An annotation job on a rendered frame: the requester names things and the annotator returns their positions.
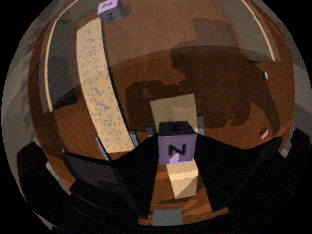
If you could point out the purple labelled cube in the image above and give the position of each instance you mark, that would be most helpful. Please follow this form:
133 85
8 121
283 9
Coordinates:
177 141

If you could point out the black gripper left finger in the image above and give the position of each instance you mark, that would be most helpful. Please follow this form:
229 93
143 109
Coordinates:
131 175

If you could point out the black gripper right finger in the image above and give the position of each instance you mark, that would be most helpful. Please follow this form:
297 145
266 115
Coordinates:
224 169

